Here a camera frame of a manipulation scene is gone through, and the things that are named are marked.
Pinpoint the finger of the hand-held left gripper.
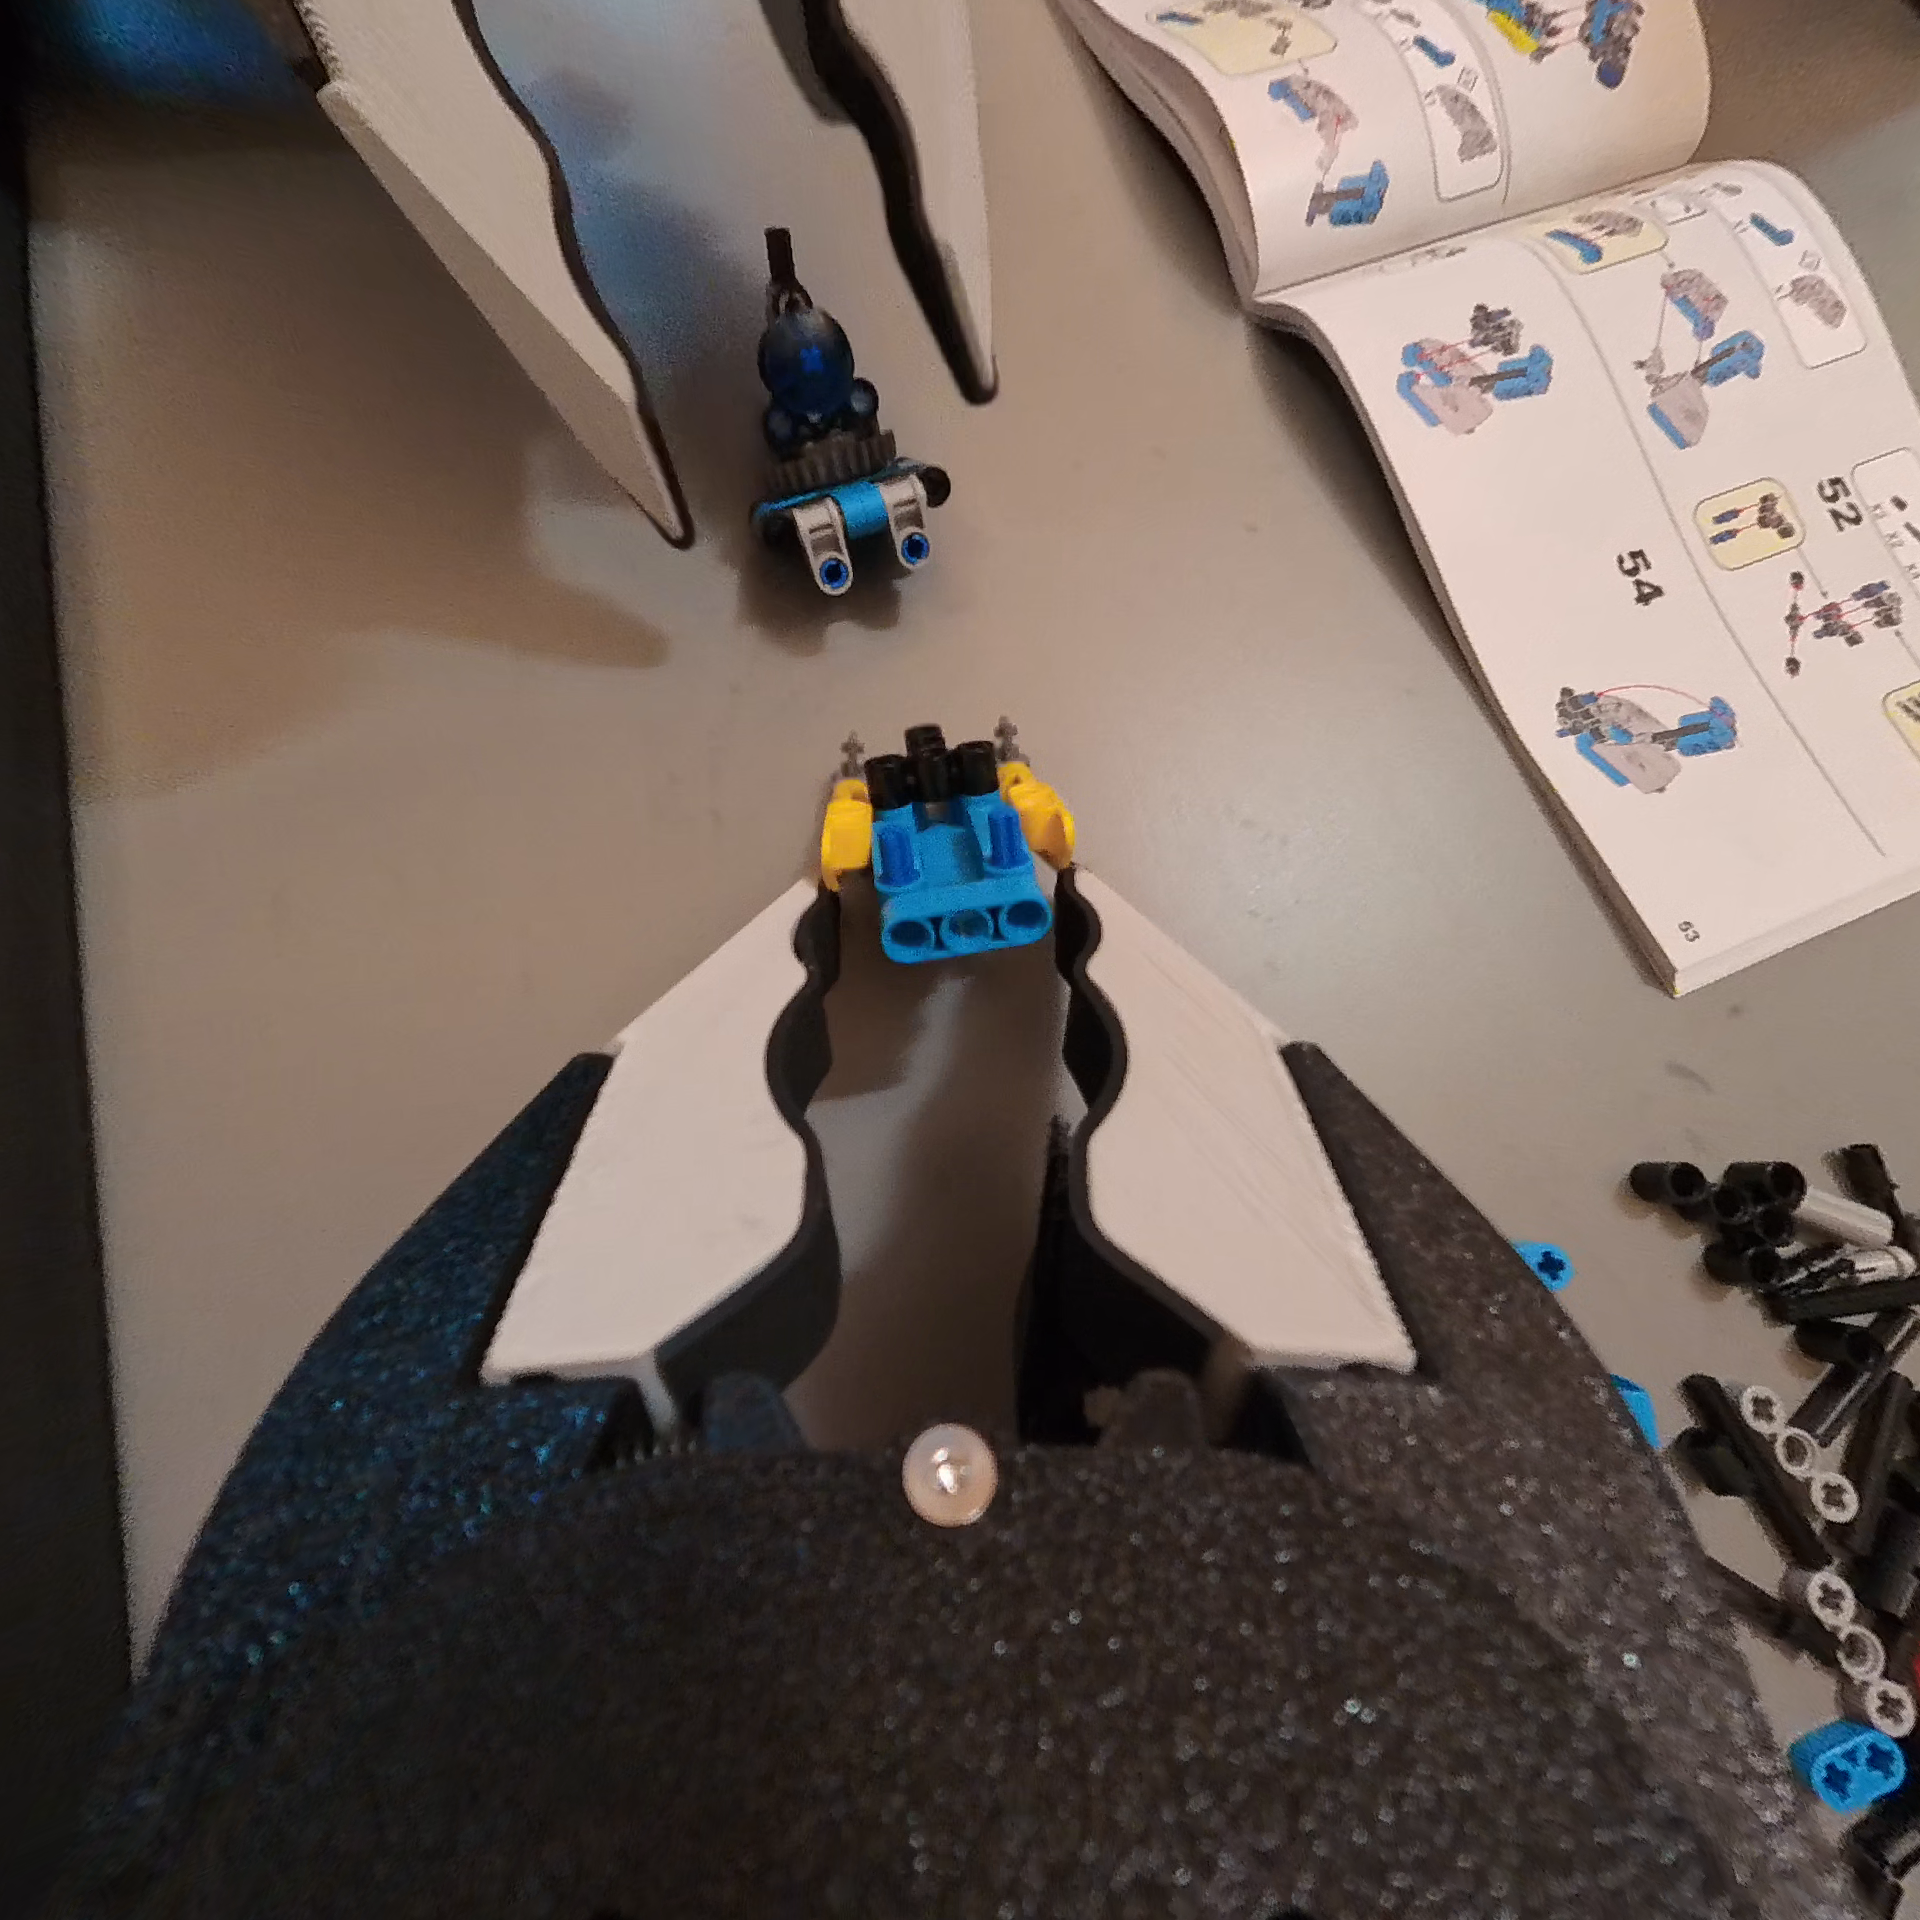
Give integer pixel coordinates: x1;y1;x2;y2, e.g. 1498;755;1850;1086
292;0;698;552
801;0;1004;407

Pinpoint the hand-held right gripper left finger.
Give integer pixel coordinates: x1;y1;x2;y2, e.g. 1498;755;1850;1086
481;874;847;1392

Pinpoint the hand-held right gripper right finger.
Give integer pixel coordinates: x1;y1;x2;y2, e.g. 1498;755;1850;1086
1050;867;1423;1379

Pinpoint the black and blue gear assembly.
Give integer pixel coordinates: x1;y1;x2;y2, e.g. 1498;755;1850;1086
750;224;955;602

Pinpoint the yellow and blue brick assembly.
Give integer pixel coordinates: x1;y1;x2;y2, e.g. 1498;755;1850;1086
816;718;1086;967

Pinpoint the grey desk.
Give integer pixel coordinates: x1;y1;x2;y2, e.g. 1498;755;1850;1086
31;0;1920;1683

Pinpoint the pile of loose building pieces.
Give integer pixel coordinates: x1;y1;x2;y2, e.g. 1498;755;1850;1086
1512;1143;1920;1920

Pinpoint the open instruction booklet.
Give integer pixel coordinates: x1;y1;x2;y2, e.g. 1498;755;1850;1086
1056;0;1920;999

